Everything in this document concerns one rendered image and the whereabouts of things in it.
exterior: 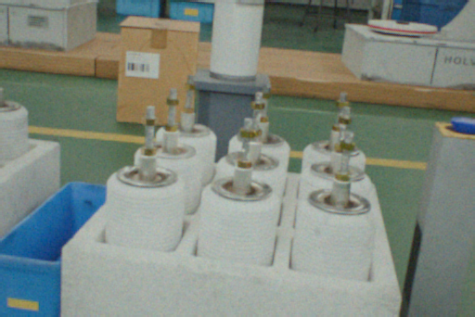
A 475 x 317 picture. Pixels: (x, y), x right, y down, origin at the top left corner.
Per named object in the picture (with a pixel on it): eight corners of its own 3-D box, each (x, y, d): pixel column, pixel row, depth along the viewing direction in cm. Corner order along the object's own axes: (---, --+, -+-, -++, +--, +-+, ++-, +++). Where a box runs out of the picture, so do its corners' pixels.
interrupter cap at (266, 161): (232, 152, 92) (233, 147, 91) (283, 160, 90) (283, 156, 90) (218, 167, 85) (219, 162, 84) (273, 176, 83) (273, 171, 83)
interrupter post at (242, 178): (252, 196, 75) (255, 170, 74) (232, 195, 75) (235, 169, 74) (249, 189, 78) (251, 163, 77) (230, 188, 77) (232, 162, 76)
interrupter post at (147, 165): (150, 183, 76) (152, 158, 75) (133, 180, 77) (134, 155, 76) (160, 178, 78) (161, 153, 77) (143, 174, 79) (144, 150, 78)
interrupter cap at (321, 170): (355, 188, 81) (356, 183, 81) (301, 175, 84) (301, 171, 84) (370, 173, 88) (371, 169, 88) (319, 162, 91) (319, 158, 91)
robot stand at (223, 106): (187, 202, 138) (198, 68, 129) (253, 209, 138) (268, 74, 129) (181, 230, 124) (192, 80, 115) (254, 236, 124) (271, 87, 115)
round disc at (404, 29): (361, 28, 300) (363, 16, 299) (425, 33, 301) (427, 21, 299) (373, 34, 271) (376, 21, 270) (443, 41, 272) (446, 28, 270)
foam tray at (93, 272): (145, 247, 115) (149, 154, 110) (358, 278, 111) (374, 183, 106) (58, 380, 78) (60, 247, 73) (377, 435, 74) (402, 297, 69)
